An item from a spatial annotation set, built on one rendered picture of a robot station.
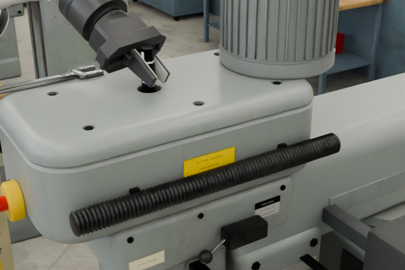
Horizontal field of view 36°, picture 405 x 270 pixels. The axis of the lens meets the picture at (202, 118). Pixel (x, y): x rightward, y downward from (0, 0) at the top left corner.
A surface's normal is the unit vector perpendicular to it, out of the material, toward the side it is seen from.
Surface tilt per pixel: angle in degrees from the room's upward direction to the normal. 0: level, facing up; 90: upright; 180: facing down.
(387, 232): 0
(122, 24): 31
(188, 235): 90
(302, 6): 90
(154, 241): 90
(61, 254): 0
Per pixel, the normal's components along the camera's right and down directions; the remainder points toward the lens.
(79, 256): 0.00, -0.91
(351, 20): -0.85, 0.22
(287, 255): 0.52, 0.35
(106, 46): -0.20, -0.24
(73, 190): 0.25, 0.40
